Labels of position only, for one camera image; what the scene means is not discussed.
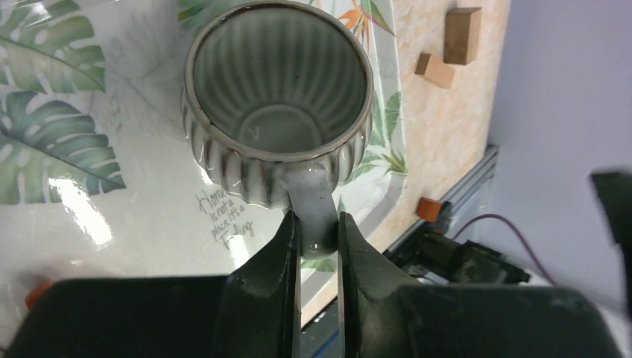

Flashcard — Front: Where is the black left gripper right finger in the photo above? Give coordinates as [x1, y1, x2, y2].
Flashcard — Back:
[338, 213, 621, 357]

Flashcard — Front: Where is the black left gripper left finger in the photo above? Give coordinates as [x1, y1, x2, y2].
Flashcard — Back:
[5, 212, 301, 357]

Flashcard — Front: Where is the grey striped ribbed cup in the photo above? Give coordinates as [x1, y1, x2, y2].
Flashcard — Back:
[181, 1, 375, 260]

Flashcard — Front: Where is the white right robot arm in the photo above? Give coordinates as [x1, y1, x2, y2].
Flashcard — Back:
[590, 170, 631, 316]

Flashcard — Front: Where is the small red-brown block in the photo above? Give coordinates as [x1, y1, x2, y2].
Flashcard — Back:
[416, 197, 442, 222]

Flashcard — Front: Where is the floral white serving tray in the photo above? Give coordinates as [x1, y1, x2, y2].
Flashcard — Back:
[0, 0, 411, 342]

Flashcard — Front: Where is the small orange cup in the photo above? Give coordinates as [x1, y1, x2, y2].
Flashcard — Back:
[25, 280, 54, 310]

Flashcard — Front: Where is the wooden block right rear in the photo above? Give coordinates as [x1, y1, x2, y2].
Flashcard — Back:
[415, 52, 455, 89]

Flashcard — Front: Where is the dark wooden block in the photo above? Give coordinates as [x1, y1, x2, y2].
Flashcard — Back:
[443, 7, 482, 66]

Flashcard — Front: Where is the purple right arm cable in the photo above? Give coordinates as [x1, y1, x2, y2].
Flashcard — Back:
[452, 213, 557, 288]

